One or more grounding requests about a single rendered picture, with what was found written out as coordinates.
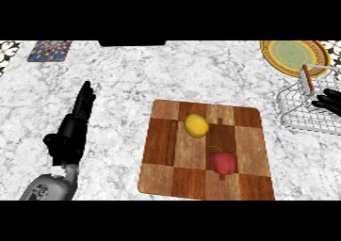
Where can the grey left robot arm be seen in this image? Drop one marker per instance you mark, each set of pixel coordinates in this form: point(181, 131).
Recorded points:
point(51, 186)

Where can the yellow lemon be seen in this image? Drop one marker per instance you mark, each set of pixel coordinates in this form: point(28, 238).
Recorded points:
point(196, 125)

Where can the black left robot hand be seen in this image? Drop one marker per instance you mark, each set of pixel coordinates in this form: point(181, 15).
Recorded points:
point(71, 130)

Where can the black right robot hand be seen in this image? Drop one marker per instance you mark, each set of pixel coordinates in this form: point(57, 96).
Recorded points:
point(335, 102)

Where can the yellow green patterned plate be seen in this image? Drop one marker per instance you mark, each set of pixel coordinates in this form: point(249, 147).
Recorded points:
point(293, 56)

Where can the checkered wooden cutting board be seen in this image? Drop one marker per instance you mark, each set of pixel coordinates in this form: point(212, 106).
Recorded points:
point(206, 150)

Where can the red bell pepper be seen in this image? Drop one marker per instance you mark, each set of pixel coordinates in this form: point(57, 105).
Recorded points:
point(222, 161)

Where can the black appliance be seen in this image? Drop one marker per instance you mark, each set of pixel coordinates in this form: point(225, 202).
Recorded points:
point(131, 43)

